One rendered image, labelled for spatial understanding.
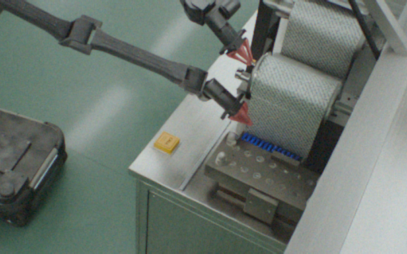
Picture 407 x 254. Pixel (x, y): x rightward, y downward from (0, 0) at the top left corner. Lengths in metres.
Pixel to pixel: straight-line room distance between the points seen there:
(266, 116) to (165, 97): 1.68
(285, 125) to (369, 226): 0.64
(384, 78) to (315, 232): 0.45
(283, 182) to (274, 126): 0.19
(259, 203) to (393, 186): 0.56
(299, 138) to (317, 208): 0.85
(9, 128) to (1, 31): 1.11
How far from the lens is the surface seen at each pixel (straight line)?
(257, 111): 1.83
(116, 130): 3.26
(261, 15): 2.04
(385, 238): 1.28
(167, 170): 1.95
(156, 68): 1.80
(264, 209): 1.81
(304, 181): 1.84
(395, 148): 1.45
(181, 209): 1.97
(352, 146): 1.11
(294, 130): 1.82
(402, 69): 1.33
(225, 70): 2.32
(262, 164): 1.84
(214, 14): 1.74
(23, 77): 3.61
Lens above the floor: 2.45
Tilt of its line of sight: 48 degrees down
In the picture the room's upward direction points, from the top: 10 degrees clockwise
